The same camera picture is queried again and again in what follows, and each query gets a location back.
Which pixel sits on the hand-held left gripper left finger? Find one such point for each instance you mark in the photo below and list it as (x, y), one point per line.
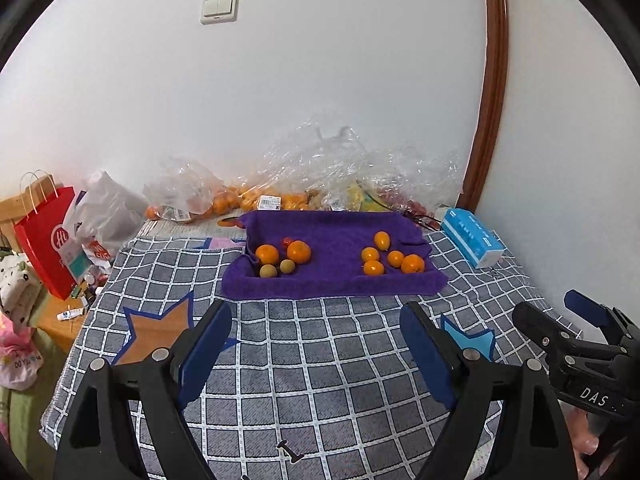
(205, 355)

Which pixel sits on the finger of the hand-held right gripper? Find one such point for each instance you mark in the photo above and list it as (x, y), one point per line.
(540, 322)
(590, 307)

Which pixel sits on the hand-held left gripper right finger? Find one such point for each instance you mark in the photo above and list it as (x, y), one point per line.
(430, 355)

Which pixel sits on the small orange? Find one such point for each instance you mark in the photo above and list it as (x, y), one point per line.
(413, 263)
(266, 254)
(395, 258)
(370, 253)
(373, 267)

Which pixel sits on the small green plum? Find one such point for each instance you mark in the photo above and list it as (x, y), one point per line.
(286, 266)
(267, 271)

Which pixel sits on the oval orange kumquat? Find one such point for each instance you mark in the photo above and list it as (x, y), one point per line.
(382, 240)

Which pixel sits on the purple towel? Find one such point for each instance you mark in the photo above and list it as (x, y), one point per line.
(330, 260)

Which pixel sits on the large orange with stem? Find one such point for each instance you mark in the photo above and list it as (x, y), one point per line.
(299, 251)

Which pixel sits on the person's right hand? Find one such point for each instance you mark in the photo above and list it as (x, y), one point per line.
(582, 435)

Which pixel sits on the grey checkered star blanket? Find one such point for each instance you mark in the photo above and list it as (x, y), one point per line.
(320, 360)

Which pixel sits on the blue tissue pack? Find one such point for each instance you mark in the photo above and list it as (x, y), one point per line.
(470, 235)

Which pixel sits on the white tube with blue cap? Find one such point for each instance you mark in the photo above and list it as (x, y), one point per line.
(70, 315)

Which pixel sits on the wooden side table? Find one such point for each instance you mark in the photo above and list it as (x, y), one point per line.
(55, 327)

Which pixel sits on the clear bag of red grapes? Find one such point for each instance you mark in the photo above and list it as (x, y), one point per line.
(400, 195)

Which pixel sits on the white plastic bag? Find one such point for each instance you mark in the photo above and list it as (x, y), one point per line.
(110, 210)

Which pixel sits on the clear plastic bag of oranges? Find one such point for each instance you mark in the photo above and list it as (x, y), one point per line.
(290, 202)

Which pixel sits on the clear bag of yellow fruit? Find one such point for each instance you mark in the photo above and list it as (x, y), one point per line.
(355, 195)

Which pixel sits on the pink printed cloth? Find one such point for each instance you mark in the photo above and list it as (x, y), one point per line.
(17, 360)

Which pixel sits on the green bed sheet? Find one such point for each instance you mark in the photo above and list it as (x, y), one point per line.
(25, 420)

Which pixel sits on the red paper shopping bag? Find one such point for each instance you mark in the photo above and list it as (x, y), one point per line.
(45, 250)

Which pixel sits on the white floral cloth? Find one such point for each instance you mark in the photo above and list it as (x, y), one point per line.
(15, 285)

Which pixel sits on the brown wooden furniture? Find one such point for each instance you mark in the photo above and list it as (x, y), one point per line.
(10, 215)

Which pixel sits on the brown wooden door frame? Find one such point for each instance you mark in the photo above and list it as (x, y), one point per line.
(492, 60)

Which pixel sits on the white wall switch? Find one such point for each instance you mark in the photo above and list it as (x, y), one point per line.
(219, 7)

